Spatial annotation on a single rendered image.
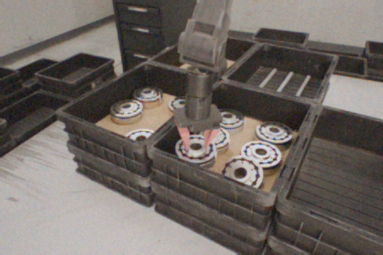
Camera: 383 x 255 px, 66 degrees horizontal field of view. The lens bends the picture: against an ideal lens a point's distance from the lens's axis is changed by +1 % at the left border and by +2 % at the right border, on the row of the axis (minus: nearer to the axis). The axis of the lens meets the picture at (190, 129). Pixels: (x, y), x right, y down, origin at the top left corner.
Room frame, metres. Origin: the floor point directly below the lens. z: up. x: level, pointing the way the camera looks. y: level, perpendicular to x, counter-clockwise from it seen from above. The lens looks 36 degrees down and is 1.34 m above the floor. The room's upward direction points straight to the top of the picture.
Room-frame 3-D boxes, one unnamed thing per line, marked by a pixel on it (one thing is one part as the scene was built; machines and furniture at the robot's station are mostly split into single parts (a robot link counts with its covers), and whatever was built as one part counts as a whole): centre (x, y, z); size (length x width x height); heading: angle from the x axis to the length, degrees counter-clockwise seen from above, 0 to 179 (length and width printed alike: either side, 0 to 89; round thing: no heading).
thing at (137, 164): (0.75, 0.14, 0.87); 0.40 x 0.30 x 0.11; 150
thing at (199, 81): (0.55, -0.02, 1.07); 0.07 x 0.06 x 0.07; 155
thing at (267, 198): (0.60, -0.12, 0.92); 0.40 x 0.30 x 0.02; 150
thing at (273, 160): (0.56, -0.18, 0.86); 0.10 x 0.10 x 0.01
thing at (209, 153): (0.55, -0.01, 0.89); 0.10 x 0.10 x 0.01
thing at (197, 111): (0.55, -0.02, 1.01); 0.10 x 0.07 x 0.07; 105
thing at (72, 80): (1.72, 0.72, 0.37); 0.40 x 0.30 x 0.45; 155
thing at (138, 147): (0.75, 0.14, 0.92); 0.40 x 0.30 x 0.02; 150
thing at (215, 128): (0.55, -0.03, 0.94); 0.07 x 0.07 x 0.09; 15
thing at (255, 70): (0.95, -0.32, 0.87); 0.40 x 0.30 x 0.11; 150
